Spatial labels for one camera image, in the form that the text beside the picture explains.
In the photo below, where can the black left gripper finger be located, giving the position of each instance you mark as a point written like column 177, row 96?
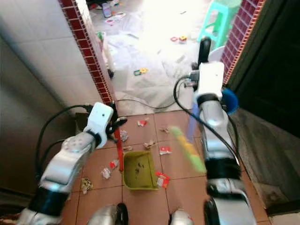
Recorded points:
column 121, row 123

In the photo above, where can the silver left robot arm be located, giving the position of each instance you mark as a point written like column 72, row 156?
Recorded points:
column 63, row 171

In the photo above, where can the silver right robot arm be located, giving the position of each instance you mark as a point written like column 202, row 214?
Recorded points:
column 218, row 140

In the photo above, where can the crumpled white paper ball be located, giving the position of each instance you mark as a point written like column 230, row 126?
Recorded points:
column 106, row 173
column 123, row 135

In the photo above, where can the red white snack wrapper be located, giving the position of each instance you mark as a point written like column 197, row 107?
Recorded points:
column 162, row 180
column 165, row 150
column 142, row 123
column 114, row 164

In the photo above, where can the white plastic basin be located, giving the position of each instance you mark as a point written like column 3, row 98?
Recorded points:
column 216, row 54

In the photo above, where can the small beige paper scrap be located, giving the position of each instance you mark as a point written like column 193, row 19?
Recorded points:
column 164, row 129
column 150, row 144

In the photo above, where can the red yellow toy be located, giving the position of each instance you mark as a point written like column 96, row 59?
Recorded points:
column 179, row 39

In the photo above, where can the blue plastic bucket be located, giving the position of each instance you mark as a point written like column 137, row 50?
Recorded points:
column 230, row 103

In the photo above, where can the yellow green toy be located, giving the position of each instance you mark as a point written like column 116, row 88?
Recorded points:
column 140, row 71

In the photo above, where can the crumpled brown paper scrap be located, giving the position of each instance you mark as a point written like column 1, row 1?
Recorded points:
column 87, row 185

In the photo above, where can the white wheeled stand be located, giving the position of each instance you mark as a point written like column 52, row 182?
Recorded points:
column 106, row 56

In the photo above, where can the green plastic stool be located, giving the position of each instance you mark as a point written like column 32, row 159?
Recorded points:
column 218, row 14

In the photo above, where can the dark wooden door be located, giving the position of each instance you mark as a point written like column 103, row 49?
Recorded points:
column 272, row 56

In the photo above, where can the silver robot left leg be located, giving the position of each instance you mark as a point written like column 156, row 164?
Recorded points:
column 108, row 215

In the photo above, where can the silver robot leg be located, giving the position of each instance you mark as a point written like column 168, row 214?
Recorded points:
column 108, row 215
column 182, row 218

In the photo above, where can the small plastic bottle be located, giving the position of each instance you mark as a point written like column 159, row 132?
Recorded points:
column 106, row 10

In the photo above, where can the silver robot right leg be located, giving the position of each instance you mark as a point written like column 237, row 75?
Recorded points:
column 182, row 218

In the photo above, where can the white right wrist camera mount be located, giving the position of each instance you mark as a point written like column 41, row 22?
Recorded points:
column 211, row 77

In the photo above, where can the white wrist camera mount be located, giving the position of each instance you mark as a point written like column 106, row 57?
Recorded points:
column 211, row 77
column 99, row 117

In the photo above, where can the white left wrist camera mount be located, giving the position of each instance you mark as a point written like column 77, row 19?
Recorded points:
column 99, row 117

